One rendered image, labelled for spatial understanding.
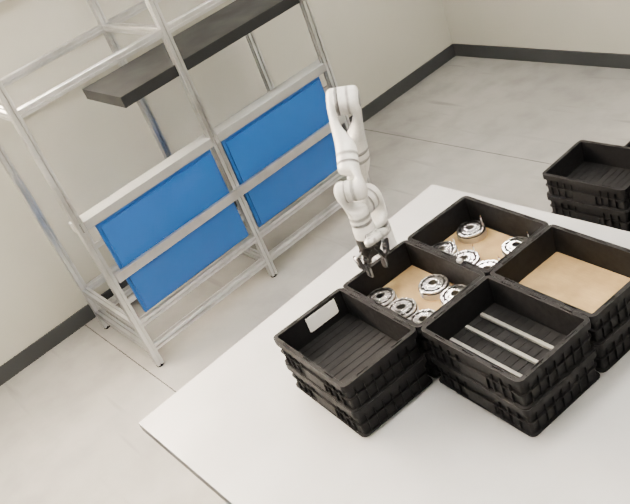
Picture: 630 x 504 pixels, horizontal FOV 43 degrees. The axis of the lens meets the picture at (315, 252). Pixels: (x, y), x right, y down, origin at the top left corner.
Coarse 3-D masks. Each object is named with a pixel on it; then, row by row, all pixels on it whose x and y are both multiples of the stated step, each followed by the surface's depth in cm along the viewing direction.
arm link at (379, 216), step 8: (368, 184) 289; (368, 192) 286; (376, 192) 287; (376, 200) 287; (376, 208) 293; (384, 208) 291; (376, 216) 292; (384, 216) 292; (376, 224) 291; (384, 224) 292
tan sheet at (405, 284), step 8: (408, 272) 285; (416, 272) 283; (424, 272) 282; (392, 280) 284; (400, 280) 282; (408, 280) 281; (416, 280) 279; (392, 288) 280; (400, 288) 279; (408, 288) 277; (416, 288) 276; (400, 296) 275; (408, 296) 274; (416, 296) 272; (424, 304) 267; (432, 304) 266; (440, 304) 265
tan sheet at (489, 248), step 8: (488, 232) 288; (496, 232) 287; (448, 240) 292; (456, 240) 291; (488, 240) 284; (496, 240) 283; (504, 240) 281; (464, 248) 285; (472, 248) 284; (480, 248) 282; (488, 248) 281; (496, 248) 279; (480, 256) 278; (488, 256) 277; (496, 256) 275
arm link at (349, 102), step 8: (344, 88) 259; (352, 88) 258; (344, 96) 258; (352, 96) 257; (344, 104) 258; (352, 104) 258; (360, 104) 261; (344, 112) 260; (352, 112) 260; (360, 112) 262; (352, 120) 266; (360, 120) 264; (352, 128) 266; (360, 128) 265; (352, 136) 267; (360, 136) 267; (360, 144) 269; (360, 152) 271
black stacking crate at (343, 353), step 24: (312, 312) 268; (360, 312) 268; (288, 336) 265; (312, 336) 271; (336, 336) 269; (360, 336) 265; (384, 336) 261; (288, 360) 265; (312, 360) 263; (336, 360) 259; (360, 360) 255; (408, 360) 246; (360, 384) 237; (384, 384) 243; (360, 408) 239
